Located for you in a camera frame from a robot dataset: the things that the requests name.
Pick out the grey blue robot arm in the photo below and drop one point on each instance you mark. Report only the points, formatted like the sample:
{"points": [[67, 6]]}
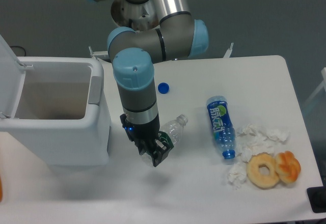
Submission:
{"points": [[133, 54]]}

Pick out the large crumpled white tissue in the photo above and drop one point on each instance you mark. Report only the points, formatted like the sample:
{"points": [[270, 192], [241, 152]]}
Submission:
{"points": [[252, 140]]}

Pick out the clear green-label plastic bottle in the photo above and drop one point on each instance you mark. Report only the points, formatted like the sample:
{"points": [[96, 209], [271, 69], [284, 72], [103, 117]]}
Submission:
{"points": [[174, 129]]}

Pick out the white trash can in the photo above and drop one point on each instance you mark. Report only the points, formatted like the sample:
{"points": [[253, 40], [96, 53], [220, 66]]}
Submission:
{"points": [[55, 107]]}

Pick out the small crumpled white tissue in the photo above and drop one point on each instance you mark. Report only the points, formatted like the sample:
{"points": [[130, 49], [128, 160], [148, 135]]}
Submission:
{"points": [[237, 175]]}

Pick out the black device at edge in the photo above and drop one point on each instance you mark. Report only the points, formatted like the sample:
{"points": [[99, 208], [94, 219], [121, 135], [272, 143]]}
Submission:
{"points": [[316, 196]]}

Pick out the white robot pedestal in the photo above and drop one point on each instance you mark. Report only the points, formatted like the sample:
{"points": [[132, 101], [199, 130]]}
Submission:
{"points": [[140, 17]]}

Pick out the blue-label plastic bottle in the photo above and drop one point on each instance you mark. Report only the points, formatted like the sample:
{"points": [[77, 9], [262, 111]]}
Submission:
{"points": [[222, 127]]}

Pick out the blue bottle cap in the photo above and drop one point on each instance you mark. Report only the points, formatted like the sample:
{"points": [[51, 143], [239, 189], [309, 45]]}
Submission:
{"points": [[163, 88]]}

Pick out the orange glazed twisted bun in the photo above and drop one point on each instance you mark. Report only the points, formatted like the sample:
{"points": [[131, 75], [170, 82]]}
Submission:
{"points": [[287, 167]]}

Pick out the ring donut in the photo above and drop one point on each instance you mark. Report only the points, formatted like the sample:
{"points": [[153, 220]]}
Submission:
{"points": [[261, 171]]}

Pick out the orange object at edge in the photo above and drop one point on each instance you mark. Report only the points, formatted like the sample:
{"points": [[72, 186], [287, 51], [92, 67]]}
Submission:
{"points": [[1, 190]]}

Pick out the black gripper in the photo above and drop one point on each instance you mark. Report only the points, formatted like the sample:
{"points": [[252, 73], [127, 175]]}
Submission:
{"points": [[148, 139]]}

